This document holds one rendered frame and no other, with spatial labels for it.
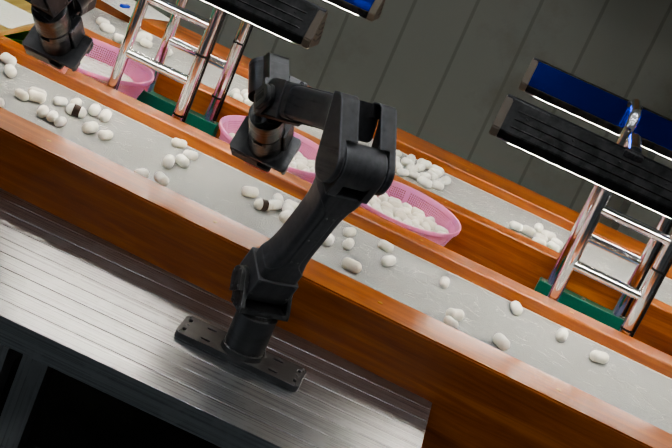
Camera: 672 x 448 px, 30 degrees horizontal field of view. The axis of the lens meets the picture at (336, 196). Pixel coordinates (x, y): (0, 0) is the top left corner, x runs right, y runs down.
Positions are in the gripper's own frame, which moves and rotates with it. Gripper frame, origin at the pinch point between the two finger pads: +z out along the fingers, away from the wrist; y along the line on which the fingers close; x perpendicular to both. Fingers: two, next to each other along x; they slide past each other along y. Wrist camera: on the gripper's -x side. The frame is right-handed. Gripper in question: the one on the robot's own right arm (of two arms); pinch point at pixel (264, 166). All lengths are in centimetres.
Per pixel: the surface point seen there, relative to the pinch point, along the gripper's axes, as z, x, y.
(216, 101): 50, -30, 26
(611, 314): 53, -26, -69
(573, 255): 26, -22, -55
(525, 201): 79, -54, -44
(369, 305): -3.9, 15.3, -26.7
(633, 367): 26, -7, -73
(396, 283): 14.5, 3.1, -28.1
